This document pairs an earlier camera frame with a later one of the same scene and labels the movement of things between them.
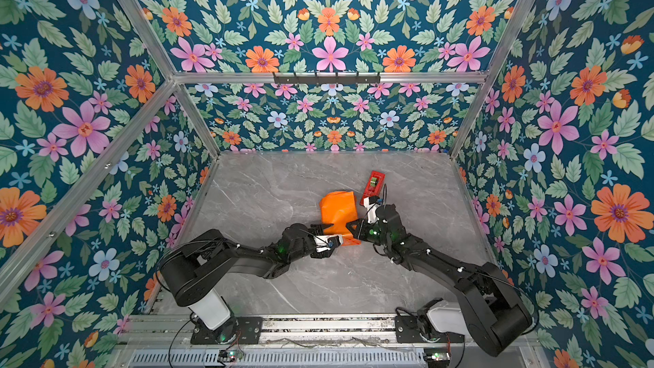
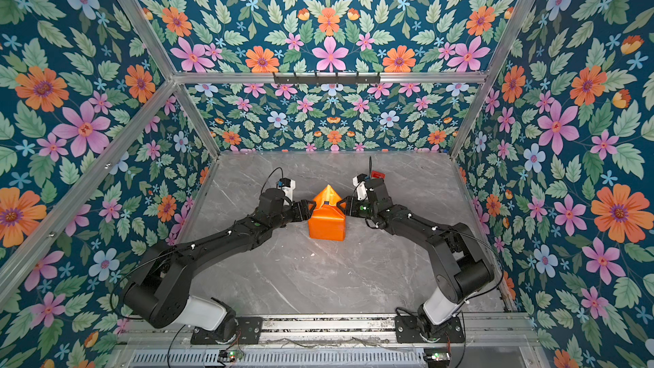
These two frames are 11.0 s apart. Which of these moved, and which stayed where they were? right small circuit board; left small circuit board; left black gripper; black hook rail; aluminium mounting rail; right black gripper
Moved: left black gripper; right black gripper
Stayed: left small circuit board; aluminium mounting rail; right small circuit board; black hook rail
